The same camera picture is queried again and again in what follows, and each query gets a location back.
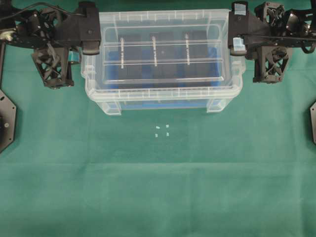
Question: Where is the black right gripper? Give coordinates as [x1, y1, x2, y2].
[228, 0, 308, 84]

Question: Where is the clear plastic storage box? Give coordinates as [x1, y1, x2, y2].
[81, 56, 245, 116]

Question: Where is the blue foam insert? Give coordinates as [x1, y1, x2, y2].
[108, 46, 224, 111]

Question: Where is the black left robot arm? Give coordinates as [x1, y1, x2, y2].
[0, 0, 101, 89]

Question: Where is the black camera box right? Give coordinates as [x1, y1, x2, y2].
[183, 31, 210, 78]

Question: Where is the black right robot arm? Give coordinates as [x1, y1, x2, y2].
[228, 0, 316, 84]

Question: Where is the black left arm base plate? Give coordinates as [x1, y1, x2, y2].
[0, 90, 17, 153]

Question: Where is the black camera box middle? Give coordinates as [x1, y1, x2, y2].
[150, 31, 177, 79]

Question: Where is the black camera box left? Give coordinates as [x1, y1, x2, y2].
[118, 34, 142, 80]

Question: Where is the black camera box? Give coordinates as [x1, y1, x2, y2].
[118, 34, 142, 80]
[183, 31, 210, 78]
[150, 31, 177, 79]

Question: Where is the green table cloth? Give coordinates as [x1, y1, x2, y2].
[0, 0, 316, 237]

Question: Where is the clear plastic box lid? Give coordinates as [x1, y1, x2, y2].
[81, 9, 245, 101]

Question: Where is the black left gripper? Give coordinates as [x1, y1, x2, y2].
[14, 1, 101, 88]

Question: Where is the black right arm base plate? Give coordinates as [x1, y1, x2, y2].
[309, 101, 316, 144]

